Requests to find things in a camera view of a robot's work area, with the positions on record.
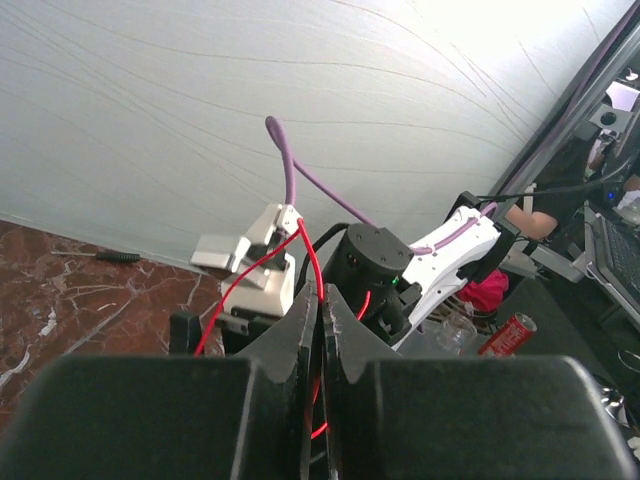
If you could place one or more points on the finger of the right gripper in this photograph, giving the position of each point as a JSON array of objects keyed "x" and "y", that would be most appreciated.
[{"x": 185, "y": 333}]

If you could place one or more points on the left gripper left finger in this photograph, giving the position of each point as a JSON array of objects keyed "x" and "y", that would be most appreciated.
[{"x": 247, "y": 416}]

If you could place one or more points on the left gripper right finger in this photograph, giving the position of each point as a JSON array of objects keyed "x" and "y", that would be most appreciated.
[{"x": 527, "y": 417}]

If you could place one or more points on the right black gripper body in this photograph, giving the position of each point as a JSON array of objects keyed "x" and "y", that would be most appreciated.
[{"x": 361, "y": 268}]

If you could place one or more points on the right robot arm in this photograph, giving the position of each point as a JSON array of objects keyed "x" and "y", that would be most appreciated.
[{"x": 467, "y": 247}]

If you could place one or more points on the black tool at right edge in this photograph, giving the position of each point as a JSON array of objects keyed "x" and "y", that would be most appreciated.
[{"x": 106, "y": 256}]

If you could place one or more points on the pink cloth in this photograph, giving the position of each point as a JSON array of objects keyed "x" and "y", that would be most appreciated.
[{"x": 488, "y": 295}]

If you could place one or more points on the red soda can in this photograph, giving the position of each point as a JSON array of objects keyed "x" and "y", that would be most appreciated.
[{"x": 510, "y": 337}]

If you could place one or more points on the person in black shirt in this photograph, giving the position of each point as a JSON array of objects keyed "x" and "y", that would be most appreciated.
[{"x": 561, "y": 182}]

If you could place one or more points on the grey laptop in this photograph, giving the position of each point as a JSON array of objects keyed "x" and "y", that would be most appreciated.
[{"x": 612, "y": 260}]

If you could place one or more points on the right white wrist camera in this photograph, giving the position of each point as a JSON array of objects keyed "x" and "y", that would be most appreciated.
[{"x": 261, "y": 271}]

